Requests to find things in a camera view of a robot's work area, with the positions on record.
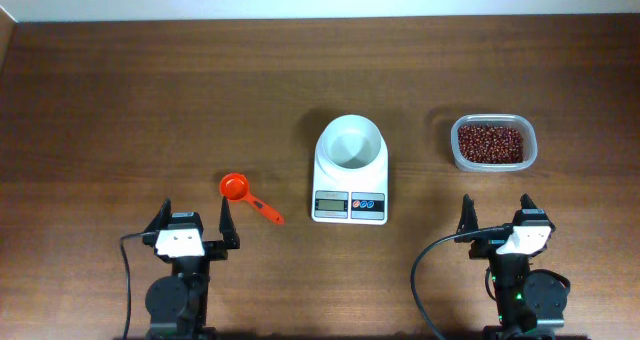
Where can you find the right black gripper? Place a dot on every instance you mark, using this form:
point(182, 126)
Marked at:
point(486, 246)

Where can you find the white round bowl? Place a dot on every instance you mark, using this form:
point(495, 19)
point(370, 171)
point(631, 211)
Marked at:
point(351, 142)

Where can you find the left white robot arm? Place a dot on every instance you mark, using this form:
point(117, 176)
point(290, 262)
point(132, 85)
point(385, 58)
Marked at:
point(178, 303)

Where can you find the white digital kitchen scale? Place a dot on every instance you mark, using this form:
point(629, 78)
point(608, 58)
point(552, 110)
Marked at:
point(351, 196)

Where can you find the orange plastic measuring scoop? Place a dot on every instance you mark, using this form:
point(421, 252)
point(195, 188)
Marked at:
point(236, 187)

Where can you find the clear plastic food container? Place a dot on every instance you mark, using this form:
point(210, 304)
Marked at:
point(514, 121)

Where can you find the red beans in container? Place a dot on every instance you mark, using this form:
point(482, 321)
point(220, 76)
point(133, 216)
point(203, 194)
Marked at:
point(488, 144)

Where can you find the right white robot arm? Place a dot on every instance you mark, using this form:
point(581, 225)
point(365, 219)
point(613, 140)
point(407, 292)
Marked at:
point(530, 303)

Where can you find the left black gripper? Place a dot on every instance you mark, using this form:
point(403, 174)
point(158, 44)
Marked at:
point(218, 249)

